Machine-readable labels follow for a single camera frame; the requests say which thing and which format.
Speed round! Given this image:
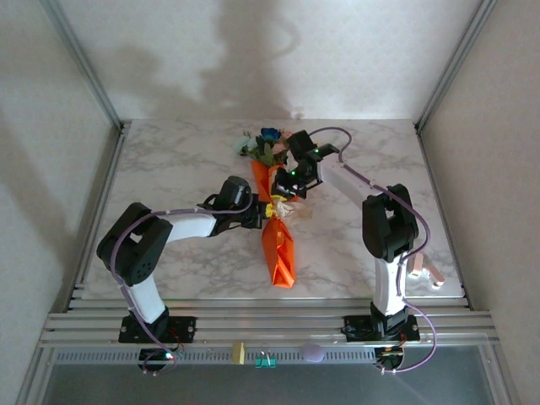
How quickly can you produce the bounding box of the white ribbon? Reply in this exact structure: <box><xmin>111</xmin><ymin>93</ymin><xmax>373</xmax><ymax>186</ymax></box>
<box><xmin>276</xmin><ymin>200</ymin><xmax>313</xmax><ymax>227</ymax></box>

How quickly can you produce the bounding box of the artificial flower bouquet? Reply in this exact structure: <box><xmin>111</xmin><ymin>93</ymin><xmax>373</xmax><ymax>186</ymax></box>
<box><xmin>235</xmin><ymin>127</ymin><xmax>296</xmax><ymax>168</ymax></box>

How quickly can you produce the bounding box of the orange wrapping paper sheet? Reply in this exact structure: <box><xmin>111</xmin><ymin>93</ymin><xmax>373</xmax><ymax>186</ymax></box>
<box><xmin>251</xmin><ymin>159</ymin><xmax>297</xmax><ymax>289</ymax></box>

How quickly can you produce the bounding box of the lavender oval pebble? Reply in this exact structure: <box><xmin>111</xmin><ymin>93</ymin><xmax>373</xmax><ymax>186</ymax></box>
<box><xmin>300</xmin><ymin>343</ymin><xmax>326</xmax><ymax>364</ymax></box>

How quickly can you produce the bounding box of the green binder clip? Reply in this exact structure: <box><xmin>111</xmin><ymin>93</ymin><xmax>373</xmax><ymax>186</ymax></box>
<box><xmin>255</xmin><ymin>344</ymin><xmax>278</xmax><ymax>370</ymax></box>

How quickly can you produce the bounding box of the black controller board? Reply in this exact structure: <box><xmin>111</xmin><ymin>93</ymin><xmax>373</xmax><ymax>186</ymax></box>
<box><xmin>138</xmin><ymin>348</ymin><xmax>179</xmax><ymax>376</ymax></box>
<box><xmin>374</xmin><ymin>345</ymin><xmax>407</xmax><ymax>375</ymax></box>

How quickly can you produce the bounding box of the aluminium rail base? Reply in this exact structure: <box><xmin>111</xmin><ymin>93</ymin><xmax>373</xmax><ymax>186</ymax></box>
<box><xmin>37</xmin><ymin>296</ymin><xmax>501</xmax><ymax>349</ymax></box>

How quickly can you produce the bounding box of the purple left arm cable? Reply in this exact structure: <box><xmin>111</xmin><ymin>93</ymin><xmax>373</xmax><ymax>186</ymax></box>
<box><xmin>110</xmin><ymin>193</ymin><xmax>255</xmax><ymax>376</ymax></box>

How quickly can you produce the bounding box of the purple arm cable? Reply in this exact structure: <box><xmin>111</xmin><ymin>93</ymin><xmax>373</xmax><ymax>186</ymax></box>
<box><xmin>110</xmin><ymin>193</ymin><xmax>255</xmax><ymax>376</ymax></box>
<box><xmin>307</xmin><ymin>127</ymin><xmax>440</xmax><ymax>375</ymax></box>

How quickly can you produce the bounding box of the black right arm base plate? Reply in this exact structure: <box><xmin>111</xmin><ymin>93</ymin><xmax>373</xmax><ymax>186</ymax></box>
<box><xmin>343</xmin><ymin>314</ymin><xmax>421</xmax><ymax>342</ymax></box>

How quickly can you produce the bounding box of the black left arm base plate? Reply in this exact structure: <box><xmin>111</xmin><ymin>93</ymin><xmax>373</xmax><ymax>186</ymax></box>
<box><xmin>118</xmin><ymin>315</ymin><xmax>197</xmax><ymax>344</ymax></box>

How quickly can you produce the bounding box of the slotted grey cable duct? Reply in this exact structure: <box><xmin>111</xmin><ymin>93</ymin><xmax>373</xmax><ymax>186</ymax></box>
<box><xmin>54</xmin><ymin>348</ymin><xmax>377</xmax><ymax>365</ymax></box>

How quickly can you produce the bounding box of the aluminium frame post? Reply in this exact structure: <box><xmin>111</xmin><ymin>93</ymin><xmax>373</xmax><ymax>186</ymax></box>
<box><xmin>414</xmin><ymin>0</ymin><xmax>500</xmax><ymax>134</ymax></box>
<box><xmin>40</xmin><ymin>0</ymin><xmax>130</xmax><ymax>134</ymax></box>

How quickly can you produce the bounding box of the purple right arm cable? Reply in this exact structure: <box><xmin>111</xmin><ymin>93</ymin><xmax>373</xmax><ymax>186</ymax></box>
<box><xmin>307</xmin><ymin>127</ymin><xmax>440</xmax><ymax>375</ymax></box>

